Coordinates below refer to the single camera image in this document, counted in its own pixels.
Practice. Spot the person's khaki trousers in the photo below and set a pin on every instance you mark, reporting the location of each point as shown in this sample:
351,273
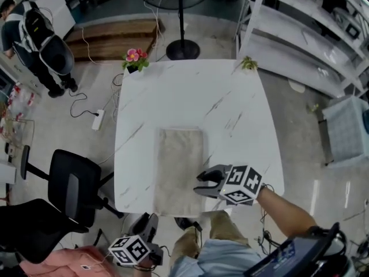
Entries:
225,226

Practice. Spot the person's right forearm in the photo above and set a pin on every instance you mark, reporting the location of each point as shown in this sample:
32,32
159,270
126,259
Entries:
285,212

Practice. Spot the small white charger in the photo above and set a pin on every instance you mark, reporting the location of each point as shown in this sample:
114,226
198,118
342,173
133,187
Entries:
85,267

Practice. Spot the beige towel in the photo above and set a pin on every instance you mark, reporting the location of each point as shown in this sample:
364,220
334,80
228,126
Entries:
178,169

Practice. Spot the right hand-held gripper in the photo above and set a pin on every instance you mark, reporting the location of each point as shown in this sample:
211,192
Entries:
242,183

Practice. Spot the person's left black shoe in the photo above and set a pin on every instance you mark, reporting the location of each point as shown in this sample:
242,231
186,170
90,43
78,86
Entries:
184,222

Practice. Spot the wooden step platform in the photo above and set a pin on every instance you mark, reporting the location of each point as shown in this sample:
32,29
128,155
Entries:
115,39

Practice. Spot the small green plant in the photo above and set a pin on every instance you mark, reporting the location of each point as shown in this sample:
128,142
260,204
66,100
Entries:
248,63

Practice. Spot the cluster of clear water jugs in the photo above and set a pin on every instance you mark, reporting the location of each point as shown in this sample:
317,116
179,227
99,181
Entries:
20,100

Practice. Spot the white cabinet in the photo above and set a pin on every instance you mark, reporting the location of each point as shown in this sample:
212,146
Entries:
54,10

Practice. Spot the person's left forearm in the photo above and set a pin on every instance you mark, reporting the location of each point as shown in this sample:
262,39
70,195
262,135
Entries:
142,273

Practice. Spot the green plastic bottle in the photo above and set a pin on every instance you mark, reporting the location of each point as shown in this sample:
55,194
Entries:
313,108

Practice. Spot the side table with pale cloth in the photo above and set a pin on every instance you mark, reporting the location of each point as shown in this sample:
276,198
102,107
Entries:
346,131

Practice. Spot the white power strip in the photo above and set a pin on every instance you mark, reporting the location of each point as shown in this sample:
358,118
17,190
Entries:
98,120

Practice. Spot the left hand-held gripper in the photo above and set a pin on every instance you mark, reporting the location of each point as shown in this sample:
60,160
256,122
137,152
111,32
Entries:
129,250

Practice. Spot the white round floor disc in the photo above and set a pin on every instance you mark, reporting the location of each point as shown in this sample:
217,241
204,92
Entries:
296,85

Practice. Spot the person's light blue shirt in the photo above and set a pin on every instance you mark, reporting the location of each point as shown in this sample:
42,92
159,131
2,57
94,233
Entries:
219,261

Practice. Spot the black mesh office chair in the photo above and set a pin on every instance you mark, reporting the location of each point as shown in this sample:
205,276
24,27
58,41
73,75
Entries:
72,183

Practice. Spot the pink flower pot plant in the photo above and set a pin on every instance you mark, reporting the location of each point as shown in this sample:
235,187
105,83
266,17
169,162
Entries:
133,54

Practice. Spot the black standing fan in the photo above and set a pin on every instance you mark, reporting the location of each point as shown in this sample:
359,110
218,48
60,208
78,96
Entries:
183,50

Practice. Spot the grey appliance with black screen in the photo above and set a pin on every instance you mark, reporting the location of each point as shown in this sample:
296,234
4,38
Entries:
347,24

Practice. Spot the white shelving rack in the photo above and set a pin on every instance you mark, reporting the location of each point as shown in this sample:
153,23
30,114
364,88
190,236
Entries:
288,53

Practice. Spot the pink cushion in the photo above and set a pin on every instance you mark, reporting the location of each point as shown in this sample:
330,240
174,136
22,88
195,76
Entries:
66,262

